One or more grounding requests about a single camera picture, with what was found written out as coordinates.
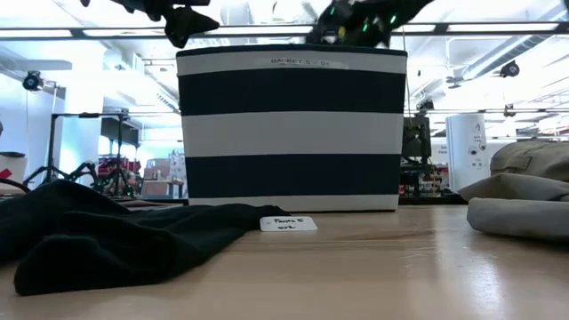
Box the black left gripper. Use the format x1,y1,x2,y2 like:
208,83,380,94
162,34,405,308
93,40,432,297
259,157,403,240
79,0,221,49

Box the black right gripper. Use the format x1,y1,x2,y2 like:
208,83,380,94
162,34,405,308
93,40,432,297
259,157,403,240
306,0,401,48

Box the black overhead crossbar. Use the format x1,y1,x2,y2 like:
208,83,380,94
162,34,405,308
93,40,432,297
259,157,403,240
0,22,569,40

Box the navy white striped fabric basket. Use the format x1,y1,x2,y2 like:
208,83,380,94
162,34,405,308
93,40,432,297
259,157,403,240
175,43,409,212

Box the black equipment rack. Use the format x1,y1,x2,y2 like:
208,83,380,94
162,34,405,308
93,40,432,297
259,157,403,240
402,113,432,196

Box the white cylindrical machine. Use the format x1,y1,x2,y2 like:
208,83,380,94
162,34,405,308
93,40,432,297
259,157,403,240
445,114,488,192

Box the black tripod stand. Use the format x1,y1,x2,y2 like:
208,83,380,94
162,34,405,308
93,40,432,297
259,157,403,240
24,111,130,196

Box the white paper label tag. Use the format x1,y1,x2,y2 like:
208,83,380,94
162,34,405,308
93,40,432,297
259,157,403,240
260,216,319,233

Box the black pants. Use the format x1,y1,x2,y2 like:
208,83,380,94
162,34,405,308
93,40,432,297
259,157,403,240
0,180,290,297

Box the white box with red mark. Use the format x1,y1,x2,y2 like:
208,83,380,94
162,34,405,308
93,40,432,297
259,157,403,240
0,151,28,183

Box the khaki pants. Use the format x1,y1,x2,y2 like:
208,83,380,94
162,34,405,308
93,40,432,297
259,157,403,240
457,140,569,244

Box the black ceiling camera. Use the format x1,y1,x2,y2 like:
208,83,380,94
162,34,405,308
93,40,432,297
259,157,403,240
21,70,45,92
500,60,521,79

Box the black metal table frame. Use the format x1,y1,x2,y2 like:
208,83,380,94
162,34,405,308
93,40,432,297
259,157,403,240
117,194,468,208

